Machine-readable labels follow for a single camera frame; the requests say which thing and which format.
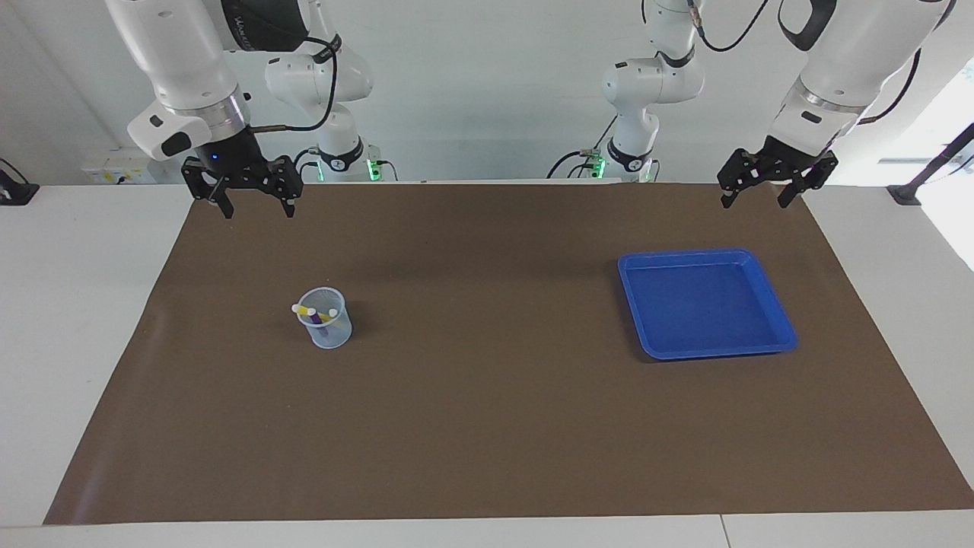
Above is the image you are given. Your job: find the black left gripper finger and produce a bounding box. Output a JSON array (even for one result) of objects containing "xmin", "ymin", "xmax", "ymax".
[
  {"xmin": 718, "ymin": 150, "xmax": 762, "ymax": 209},
  {"xmin": 778, "ymin": 152, "xmax": 839, "ymax": 209}
]

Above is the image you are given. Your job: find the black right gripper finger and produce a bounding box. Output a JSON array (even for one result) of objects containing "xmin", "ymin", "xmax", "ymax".
[
  {"xmin": 181, "ymin": 158, "xmax": 234, "ymax": 220},
  {"xmin": 263, "ymin": 156, "xmax": 304, "ymax": 218}
]

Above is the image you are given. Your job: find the blue plastic tray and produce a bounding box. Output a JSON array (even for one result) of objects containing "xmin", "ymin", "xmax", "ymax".
[{"xmin": 617, "ymin": 248, "xmax": 799, "ymax": 361}]

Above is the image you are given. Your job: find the translucent mesh pen cup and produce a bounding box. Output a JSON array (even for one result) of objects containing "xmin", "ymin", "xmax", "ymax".
[{"xmin": 296, "ymin": 287, "xmax": 353, "ymax": 350}]

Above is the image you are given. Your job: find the black table clamp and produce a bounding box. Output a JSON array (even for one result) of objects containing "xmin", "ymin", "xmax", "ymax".
[{"xmin": 0, "ymin": 158, "xmax": 40, "ymax": 206}]

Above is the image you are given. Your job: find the brown table mat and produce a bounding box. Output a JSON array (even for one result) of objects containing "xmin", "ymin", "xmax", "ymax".
[{"xmin": 43, "ymin": 181, "xmax": 974, "ymax": 526}]

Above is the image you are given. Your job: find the white wall socket box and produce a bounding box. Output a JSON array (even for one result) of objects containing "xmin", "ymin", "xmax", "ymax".
[{"xmin": 82, "ymin": 147, "xmax": 164, "ymax": 184}]

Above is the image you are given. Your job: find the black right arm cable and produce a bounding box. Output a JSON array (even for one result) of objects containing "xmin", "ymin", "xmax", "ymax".
[{"xmin": 250, "ymin": 34, "xmax": 339, "ymax": 134}]

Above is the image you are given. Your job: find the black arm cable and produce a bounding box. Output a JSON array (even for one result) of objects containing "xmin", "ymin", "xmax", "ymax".
[
  {"xmin": 250, "ymin": 34, "xmax": 339, "ymax": 134},
  {"xmin": 687, "ymin": 0, "xmax": 923, "ymax": 124}
]

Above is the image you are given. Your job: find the black camera stand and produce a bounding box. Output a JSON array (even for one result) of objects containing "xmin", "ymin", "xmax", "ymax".
[{"xmin": 886, "ymin": 122, "xmax": 974, "ymax": 206}]

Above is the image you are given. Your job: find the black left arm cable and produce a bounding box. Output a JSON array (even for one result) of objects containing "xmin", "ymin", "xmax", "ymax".
[{"xmin": 687, "ymin": 0, "xmax": 923, "ymax": 124}]

